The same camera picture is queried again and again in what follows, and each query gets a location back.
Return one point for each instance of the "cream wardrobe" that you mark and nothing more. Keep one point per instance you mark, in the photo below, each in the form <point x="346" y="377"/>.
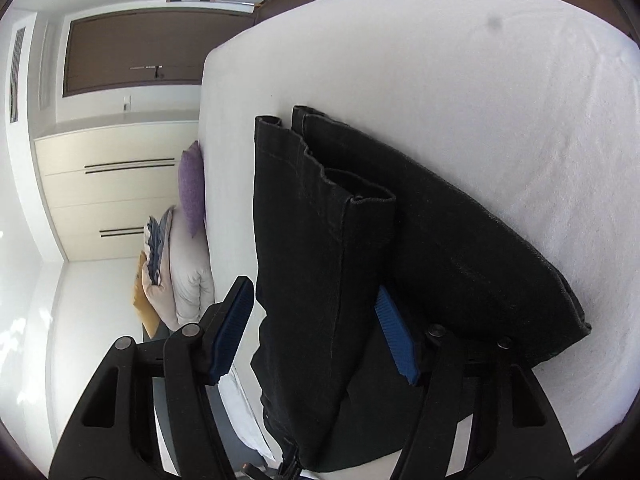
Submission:
<point x="102" y="183"/>

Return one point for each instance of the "folded beige duvet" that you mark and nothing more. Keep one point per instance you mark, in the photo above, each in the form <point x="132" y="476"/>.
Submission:
<point x="187" y="287"/>

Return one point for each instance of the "yellow cushion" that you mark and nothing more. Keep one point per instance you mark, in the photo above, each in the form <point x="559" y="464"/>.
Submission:
<point x="148" y="316"/>

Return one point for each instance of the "white bed mattress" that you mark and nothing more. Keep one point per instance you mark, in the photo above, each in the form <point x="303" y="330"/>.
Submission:
<point x="529" y="106"/>

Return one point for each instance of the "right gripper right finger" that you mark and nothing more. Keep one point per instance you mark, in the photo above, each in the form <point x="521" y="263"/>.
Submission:
<point x="515" y="433"/>

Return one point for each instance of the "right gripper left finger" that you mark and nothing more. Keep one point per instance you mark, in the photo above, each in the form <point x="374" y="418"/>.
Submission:
<point x="111" y="433"/>

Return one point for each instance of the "folded blue jeans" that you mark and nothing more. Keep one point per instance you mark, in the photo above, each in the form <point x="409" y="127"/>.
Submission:
<point x="155" y="240"/>

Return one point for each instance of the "purple cushion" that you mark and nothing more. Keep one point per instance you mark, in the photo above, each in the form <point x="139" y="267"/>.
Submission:
<point x="191" y="185"/>

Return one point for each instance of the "brown wooden door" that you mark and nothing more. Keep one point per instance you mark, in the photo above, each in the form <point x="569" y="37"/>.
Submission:
<point x="145" y="47"/>

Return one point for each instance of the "black denim pants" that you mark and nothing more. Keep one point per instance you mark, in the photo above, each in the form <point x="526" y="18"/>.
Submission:
<point x="340" y="216"/>

